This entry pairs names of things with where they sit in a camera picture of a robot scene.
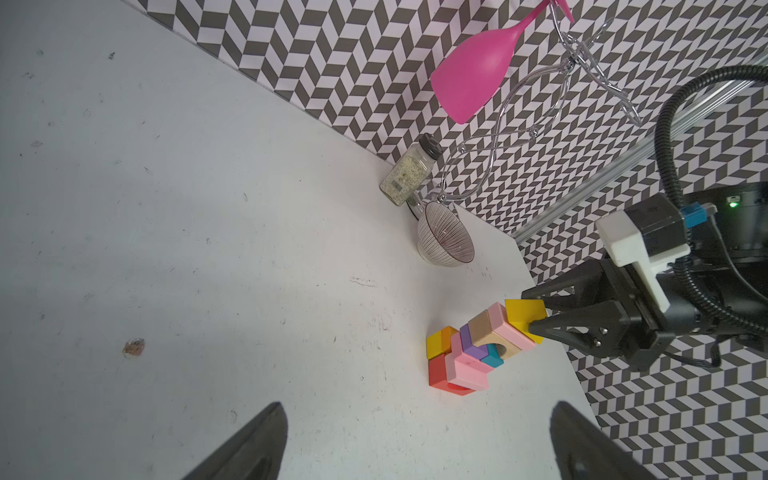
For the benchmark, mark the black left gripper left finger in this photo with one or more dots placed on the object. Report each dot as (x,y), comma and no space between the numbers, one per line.
(253,452)

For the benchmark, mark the pink lamp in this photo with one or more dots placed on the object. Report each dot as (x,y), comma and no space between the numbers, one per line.
(471,74)

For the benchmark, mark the natural wood block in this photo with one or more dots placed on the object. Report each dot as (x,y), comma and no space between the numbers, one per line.
(482,334)

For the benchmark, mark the striped ceramic bowl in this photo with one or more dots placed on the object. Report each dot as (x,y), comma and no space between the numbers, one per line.
(442,239)

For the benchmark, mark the orange wood block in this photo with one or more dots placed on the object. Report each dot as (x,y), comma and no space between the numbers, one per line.
(445,339)

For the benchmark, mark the pink half-round wood block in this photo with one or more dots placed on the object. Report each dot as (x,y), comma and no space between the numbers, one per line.
(463,375)

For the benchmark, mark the glass spice jar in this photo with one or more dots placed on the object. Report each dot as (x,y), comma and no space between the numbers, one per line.
(413,167)

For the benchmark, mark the purple wood cube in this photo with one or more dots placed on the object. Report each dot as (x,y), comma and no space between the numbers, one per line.
(477,352)

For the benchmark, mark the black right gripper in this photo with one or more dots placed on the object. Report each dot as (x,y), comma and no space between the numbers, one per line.
(627,324)

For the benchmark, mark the teal wood cube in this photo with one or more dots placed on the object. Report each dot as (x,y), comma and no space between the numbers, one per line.
(492,358)

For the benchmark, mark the yellow triangular wood block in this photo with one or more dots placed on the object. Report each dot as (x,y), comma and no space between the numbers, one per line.
(521,313)

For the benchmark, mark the pink rectangular wood block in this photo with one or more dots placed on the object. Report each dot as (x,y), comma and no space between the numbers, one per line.
(461,357)

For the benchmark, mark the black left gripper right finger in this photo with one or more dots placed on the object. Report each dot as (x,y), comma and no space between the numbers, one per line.
(583,452)

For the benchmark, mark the red arch wood block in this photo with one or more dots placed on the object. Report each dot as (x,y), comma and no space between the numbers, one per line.
(437,377)

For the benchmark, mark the yellow half-round wood block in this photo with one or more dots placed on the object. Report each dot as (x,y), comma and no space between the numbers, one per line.
(434,345)

